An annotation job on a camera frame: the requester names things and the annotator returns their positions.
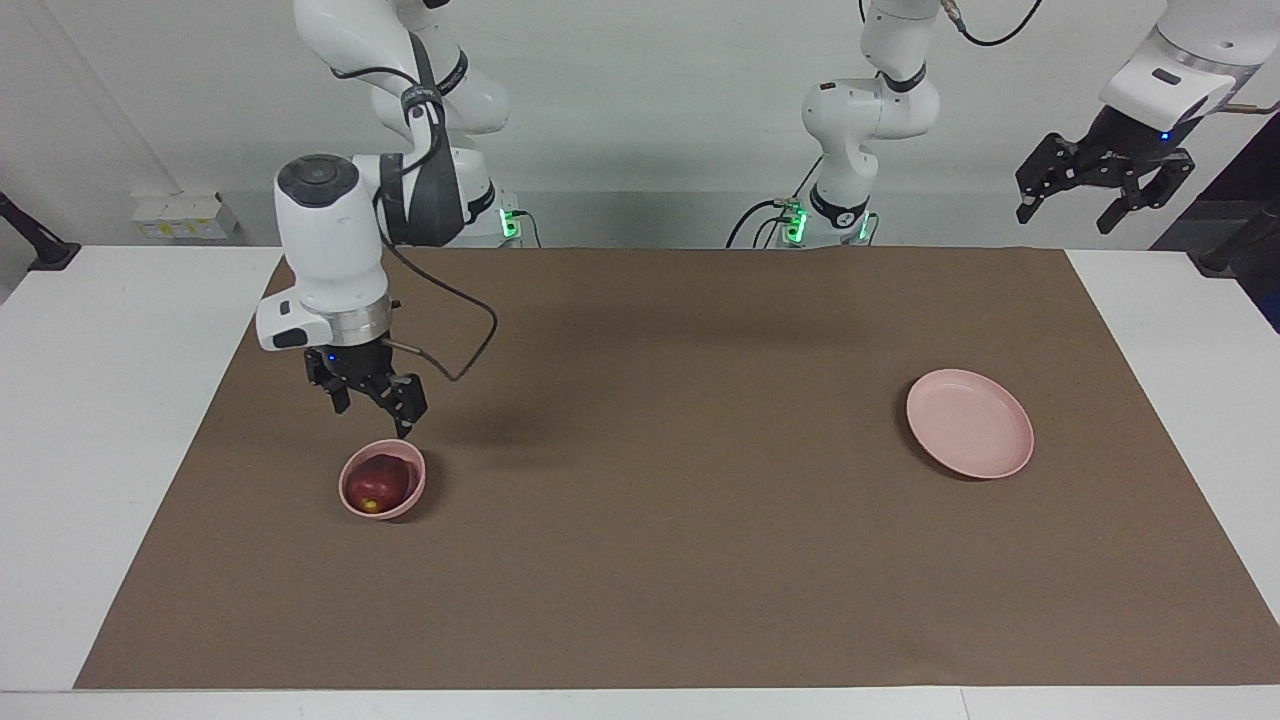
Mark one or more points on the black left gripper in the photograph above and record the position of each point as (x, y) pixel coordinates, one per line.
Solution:
(1125, 145)

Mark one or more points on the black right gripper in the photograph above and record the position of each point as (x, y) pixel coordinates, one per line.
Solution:
(355, 365)

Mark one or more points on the dark red apple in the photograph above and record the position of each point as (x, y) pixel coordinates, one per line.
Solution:
(378, 482)

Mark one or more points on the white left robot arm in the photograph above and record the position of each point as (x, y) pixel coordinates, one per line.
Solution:
(860, 110)

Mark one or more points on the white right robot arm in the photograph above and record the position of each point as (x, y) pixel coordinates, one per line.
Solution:
(330, 240)

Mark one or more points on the pink bowl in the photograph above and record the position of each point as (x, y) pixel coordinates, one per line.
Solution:
(418, 490)

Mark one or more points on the pink plate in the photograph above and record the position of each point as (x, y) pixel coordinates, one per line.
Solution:
(970, 425)

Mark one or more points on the black clamp stand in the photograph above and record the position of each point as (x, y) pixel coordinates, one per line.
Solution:
(1225, 258)
(45, 252)

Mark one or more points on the dark equipment cabinet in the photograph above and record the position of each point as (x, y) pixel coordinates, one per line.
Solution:
(1265, 300)

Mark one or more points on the brown table mat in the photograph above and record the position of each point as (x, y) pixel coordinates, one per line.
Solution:
(650, 520)

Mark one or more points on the white wall power strip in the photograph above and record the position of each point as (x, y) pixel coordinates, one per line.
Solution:
(185, 218)

